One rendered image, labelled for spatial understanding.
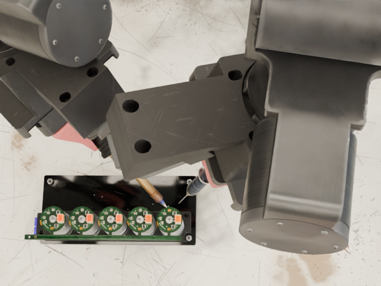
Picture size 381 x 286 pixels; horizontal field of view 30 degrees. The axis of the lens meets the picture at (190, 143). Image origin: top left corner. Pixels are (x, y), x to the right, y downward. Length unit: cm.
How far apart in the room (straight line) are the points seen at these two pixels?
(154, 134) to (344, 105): 11
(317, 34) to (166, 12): 50
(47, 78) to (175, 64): 31
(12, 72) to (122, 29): 30
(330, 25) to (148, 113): 13
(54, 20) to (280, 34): 17
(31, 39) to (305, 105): 19
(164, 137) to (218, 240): 35
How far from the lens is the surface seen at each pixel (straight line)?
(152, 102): 41
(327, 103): 36
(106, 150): 64
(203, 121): 42
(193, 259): 74
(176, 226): 68
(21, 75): 52
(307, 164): 34
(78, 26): 47
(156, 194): 66
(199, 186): 59
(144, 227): 68
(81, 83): 48
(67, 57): 47
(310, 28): 33
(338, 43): 33
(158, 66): 79
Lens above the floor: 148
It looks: 75 degrees down
